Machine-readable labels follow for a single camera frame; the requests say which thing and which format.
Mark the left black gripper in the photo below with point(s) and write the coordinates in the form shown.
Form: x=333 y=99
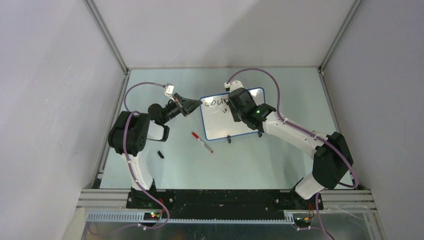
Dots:
x=181 y=102

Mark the blue framed whiteboard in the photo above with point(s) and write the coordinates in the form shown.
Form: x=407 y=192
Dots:
x=217 y=119

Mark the black marker cap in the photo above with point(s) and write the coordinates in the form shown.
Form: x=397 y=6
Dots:
x=160 y=154

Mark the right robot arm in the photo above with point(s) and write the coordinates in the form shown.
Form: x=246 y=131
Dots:
x=330 y=154

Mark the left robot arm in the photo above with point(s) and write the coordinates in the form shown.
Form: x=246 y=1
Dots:
x=131 y=131

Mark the red whiteboard marker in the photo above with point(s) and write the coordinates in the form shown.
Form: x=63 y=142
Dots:
x=203 y=142

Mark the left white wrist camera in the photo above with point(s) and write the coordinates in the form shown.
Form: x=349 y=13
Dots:
x=169 y=91

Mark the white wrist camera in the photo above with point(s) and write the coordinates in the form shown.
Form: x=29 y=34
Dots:
x=169 y=91
x=233 y=85

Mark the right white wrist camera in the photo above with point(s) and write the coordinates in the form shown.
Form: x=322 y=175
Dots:
x=233 y=85

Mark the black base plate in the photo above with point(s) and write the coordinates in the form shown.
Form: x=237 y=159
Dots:
x=232 y=205

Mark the aluminium frame rail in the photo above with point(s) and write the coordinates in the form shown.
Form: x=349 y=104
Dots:
x=110 y=205

